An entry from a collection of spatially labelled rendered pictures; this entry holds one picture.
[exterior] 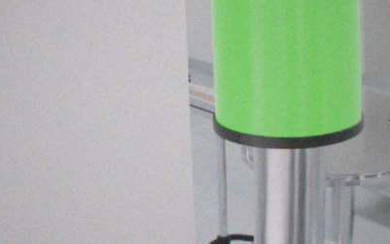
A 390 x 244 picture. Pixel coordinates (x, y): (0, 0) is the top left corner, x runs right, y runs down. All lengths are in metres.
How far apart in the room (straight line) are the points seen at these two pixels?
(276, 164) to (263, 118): 0.02
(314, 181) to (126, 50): 1.64
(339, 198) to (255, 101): 4.11
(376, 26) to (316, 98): 7.05
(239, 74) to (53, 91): 1.59
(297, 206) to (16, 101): 1.54
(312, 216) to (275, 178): 0.02
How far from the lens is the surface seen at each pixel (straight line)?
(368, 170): 4.00
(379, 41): 7.38
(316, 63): 0.28
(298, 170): 0.30
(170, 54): 1.99
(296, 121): 0.28
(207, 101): 5.09
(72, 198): 1.94
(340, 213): 4.42
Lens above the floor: 2.29
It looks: 17 degrees down
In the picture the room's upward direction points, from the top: 2 degrees counter-clockwise
